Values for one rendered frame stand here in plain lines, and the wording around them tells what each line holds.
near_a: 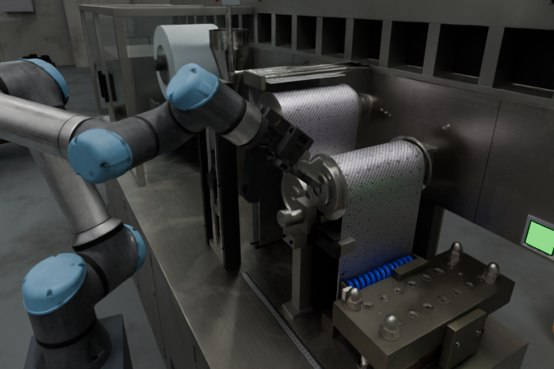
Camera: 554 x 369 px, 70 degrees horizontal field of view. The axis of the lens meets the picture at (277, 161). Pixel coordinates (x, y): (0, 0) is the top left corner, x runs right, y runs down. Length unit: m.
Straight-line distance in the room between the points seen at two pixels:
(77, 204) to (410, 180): 0.74
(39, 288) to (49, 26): 11.42
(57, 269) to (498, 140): 0.95
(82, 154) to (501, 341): 0.96
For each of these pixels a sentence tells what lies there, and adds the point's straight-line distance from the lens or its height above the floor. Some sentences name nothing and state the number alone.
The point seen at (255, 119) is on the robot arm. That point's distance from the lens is 0.67.
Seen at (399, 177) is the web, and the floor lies 1.26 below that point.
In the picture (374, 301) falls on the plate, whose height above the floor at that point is 1.03.
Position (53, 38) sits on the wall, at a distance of 12.19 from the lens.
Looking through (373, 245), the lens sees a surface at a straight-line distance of 0.95.
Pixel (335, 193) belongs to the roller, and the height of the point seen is 1.26.
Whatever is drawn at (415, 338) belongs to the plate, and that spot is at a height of 1.03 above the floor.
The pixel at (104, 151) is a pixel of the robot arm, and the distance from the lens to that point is 0.58.
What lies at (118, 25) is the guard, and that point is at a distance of 1.59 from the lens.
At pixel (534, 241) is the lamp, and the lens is 0.97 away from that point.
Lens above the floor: 1.63
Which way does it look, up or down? 22 degrees down
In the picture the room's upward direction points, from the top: straight up
